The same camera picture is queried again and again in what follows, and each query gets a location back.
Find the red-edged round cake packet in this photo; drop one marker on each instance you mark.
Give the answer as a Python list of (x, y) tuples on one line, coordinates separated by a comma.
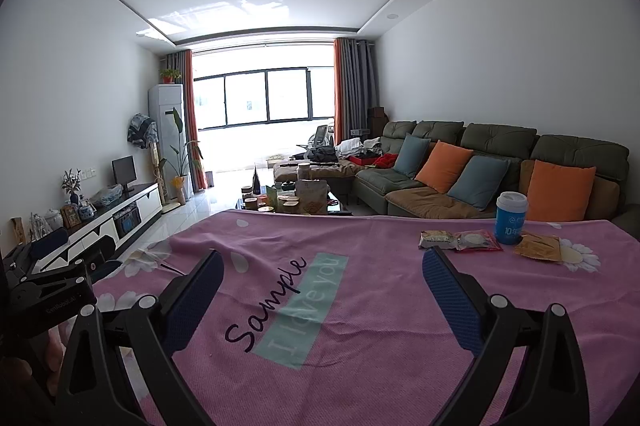
[(477, 241)]

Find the white ceramic jar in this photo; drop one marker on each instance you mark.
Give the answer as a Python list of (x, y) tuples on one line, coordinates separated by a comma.
[(54, 220)]

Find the pile of white clothes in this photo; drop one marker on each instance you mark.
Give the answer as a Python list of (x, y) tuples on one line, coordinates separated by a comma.
[(357, 147)]

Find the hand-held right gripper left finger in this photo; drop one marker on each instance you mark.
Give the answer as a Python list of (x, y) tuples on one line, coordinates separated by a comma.
[(192, 301)]

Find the blue plastic bundle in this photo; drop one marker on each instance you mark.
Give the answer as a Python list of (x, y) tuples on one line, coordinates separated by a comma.
[(105, 196)]

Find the large black-framed window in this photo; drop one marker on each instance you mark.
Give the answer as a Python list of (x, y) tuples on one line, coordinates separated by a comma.
[(250, 96)]

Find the orange cushion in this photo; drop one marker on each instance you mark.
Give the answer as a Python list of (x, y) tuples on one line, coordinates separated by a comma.
[(557, 191), (442, 166)]

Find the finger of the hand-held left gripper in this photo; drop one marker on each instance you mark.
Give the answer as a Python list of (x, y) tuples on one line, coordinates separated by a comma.
[(95, 261)]

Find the framed picture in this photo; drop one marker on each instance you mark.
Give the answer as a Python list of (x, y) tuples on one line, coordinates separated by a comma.
[(71, 216)]

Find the tall leafy floor plant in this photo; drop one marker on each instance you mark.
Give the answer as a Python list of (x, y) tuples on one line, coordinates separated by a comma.
[(182, 151)]

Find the brown paper bag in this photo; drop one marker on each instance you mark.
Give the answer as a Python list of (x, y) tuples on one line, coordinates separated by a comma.
[(312, 196)]

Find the light wooden rack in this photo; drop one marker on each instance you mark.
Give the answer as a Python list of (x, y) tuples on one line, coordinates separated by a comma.
[(157, 176)]

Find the black monitor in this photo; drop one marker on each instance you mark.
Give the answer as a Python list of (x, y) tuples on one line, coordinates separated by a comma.
[(124, 171)]

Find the white TV cabinet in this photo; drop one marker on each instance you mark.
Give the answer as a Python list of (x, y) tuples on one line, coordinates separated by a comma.
[(145, 201)]

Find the small plant in blue vase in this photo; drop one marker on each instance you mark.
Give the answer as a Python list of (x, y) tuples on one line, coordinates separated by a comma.
[(71, 186)]

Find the white standing air conditioner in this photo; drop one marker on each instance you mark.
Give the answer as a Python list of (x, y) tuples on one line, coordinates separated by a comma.
[(167, 106)]

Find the person's left hand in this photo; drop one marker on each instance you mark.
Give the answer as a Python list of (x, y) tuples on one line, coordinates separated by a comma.
[(50, 351)]

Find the folded blue patterned cloth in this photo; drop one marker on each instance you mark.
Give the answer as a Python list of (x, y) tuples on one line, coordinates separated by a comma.
[(141, 131)]

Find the grey and orange curtain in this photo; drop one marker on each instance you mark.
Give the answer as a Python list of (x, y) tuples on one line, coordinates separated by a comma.
[(187, 76), (355, 81)]

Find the pink printed blanket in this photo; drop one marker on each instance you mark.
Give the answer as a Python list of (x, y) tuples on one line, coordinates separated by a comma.
[(350, 236)]

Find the yellow flowers in pot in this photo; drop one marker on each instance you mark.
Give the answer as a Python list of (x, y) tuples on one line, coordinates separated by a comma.
[(179, 188)]

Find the pale pastry packet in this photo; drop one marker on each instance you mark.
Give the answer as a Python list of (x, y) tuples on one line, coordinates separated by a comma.
[(437, 240)]

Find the red cloth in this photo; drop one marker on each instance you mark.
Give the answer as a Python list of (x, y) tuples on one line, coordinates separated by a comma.
[(385, 161)]

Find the small green potted plant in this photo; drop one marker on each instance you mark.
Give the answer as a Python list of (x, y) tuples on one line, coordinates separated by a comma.
[(170, 76)]

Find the blue and white cup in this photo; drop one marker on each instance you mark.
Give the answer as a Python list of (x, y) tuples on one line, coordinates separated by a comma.
[(511, 221)]

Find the blue cushion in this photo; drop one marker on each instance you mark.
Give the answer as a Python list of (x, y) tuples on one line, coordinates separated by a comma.
[(477, 183), (411, 156)]

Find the yellow snack packet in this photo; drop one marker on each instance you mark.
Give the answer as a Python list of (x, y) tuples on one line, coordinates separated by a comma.
[(537, 248)]

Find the brown paper box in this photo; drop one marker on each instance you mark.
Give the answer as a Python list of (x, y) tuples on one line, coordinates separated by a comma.
[(17, 231)]

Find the green sofa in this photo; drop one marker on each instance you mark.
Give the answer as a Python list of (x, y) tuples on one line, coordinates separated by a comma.
[(440, 201)]

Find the small grey bin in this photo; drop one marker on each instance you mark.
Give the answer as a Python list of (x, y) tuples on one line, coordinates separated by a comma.
[(211, 179)]

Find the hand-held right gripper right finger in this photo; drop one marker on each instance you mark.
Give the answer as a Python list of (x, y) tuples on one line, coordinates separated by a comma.
[(450, 296)]

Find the dark coffee table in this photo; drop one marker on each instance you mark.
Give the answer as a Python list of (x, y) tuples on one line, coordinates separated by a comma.
[(337, 198)]

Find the brown ottoman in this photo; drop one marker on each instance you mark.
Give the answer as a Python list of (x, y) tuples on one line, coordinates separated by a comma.
[(325, 171)]

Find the group of lidded jars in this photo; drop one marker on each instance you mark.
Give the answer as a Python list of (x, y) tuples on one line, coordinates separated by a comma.
[(270, 201)]

